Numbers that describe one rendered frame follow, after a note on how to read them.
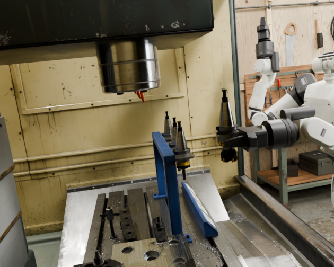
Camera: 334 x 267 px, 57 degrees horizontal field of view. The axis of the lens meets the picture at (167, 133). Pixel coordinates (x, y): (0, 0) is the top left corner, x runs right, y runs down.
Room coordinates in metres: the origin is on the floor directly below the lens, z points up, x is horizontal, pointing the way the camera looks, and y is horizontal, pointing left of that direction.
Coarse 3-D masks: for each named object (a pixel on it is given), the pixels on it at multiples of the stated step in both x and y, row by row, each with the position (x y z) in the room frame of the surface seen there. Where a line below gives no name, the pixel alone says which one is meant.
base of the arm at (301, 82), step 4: (300, 76) 1.53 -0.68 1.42; (304, 76) 1.51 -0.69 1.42; (308, 76) 1.49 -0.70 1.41; (312, 76) 1.47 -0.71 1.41; (296, 80) 1.53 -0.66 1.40; (300, 80) 1.51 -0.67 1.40; (304, 80) 1.49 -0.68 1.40; (308, 80) 1.47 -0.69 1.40; (312, 80) 1.45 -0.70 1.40; (316, 80) 1.44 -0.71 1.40; (296, 84) 1.51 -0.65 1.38; (300, 84) 1.49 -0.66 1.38; (304, 84) 1.47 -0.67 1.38; (308, 84) 1.45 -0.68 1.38; (296, 88) 1.49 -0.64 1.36; (300, 88) 1.47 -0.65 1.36; (304, 88) 1.45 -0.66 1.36; (300, 92) 1.46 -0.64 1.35; (304, 92) 1.46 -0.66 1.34; (300, 96) 1.48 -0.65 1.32
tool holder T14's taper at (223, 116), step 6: (222, 102) 0.87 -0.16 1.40; (228, 102) 0.86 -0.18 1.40; (222, 108) 0.86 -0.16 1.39; (228, 108) 0.86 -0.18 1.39; (222, 114) 0.86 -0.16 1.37; (228, 114) 0.85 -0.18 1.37; (222, 120) 0.86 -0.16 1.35; (228, 120) 0.85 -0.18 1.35; (222, 126) 0.86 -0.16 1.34; (228, 126) 0.85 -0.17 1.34
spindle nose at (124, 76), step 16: (96, 48) 0.81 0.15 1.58; (112, 48) 0.77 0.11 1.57; (128, 48) 0.76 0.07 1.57; (144, 48) 0.78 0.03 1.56; (112, 64) 0.77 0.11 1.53; (128, 64) 0.76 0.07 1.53; (144, 64) 0.78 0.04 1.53; (112, 80) 0.77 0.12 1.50; (128, 80) 0.76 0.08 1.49; (144, 80) 0.77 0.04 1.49
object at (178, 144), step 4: (180, 132) 1.07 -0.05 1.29; (176, 136) 1.09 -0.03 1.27; (180, 136) 1.07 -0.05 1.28; (184, 136) 1.08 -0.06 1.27; (176, 140) 1.08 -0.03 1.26; (180, 140) 1.07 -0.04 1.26; (184, 140) 1.08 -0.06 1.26; (176, 144) 1.08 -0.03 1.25; (180, 144) 1.07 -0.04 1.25; (184, 144) 1.07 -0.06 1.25; (176, 148) 1.08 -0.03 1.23; (180, 148) 1.07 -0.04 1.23; (184, 148) 1.07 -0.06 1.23
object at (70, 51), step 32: (0, 0) 0.69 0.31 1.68; (32, 0) 0.70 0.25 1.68; (64, 0) 0.70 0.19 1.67; (96, 0) 0.71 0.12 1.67; (128, 0) 0.72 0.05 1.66; (160, 0) 0.73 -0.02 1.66; (192, 0) 0.74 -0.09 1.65; (0, 32) 0.69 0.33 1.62; (32, 32) 0.70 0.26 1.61; (64, 32) 0.70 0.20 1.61; (96, 32) 0.71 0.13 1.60; (128, 32) 0.72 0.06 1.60; (160, 32) 0.73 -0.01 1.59; (192, 32) 0.74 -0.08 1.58; (0, 64) 1.06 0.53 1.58
